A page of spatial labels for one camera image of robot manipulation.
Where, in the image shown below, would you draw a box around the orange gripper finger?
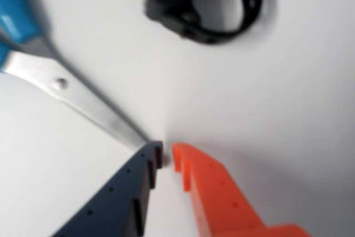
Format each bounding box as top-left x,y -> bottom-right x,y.
171,142 -> 311,237

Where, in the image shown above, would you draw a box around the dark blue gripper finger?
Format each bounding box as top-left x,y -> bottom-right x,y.
52,141 -> 164,237

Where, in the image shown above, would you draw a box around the black smartwatch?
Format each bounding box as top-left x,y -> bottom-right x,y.
143,0 -> 263,45

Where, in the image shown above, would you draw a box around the blue-handled scissors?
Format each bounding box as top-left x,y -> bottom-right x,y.
0,0 -> 152,149

